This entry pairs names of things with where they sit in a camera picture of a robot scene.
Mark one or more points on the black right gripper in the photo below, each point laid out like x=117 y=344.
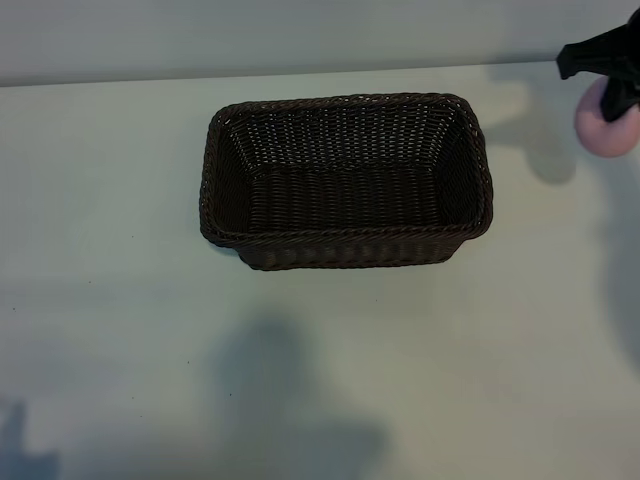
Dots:
x=615 y=52

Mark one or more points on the pink peach with green leaf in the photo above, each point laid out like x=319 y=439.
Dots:
x=592 y=137

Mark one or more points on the dark brown wicker basket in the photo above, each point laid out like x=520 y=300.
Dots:
x=350 y=200

